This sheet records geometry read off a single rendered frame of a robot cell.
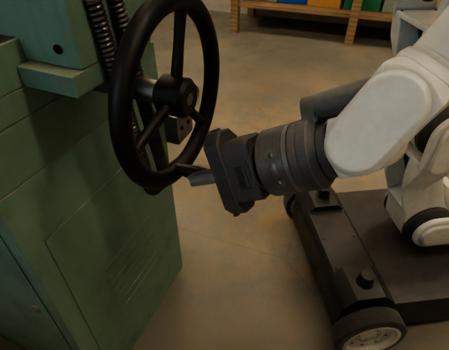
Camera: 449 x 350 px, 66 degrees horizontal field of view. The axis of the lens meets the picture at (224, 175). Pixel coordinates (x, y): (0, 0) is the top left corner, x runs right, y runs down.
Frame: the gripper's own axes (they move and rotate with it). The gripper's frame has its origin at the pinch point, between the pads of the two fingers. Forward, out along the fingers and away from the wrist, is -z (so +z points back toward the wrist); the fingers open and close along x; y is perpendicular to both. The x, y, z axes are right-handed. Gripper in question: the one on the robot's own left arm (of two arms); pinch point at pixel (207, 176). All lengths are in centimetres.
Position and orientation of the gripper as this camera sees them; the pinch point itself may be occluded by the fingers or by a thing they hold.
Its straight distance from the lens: 51.8
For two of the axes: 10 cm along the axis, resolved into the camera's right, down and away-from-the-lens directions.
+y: -5.1, 3.3, -7.9
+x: -3.2, -9.3, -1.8
